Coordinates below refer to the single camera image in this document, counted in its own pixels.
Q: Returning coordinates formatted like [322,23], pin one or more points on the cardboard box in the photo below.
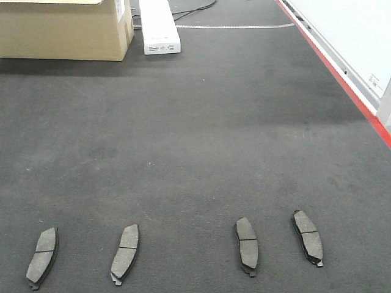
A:
[66,30]

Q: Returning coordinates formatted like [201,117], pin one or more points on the dark conveyor belt mat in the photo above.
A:
[245,122]

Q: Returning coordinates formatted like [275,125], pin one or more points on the grey brake pad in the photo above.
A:
[125,255]
[43,258]
[309,237]
[247,245]

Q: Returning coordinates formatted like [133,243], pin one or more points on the white conveyor side guard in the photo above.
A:
[355,37]

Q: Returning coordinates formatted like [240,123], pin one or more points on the long white box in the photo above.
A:
[160,34]

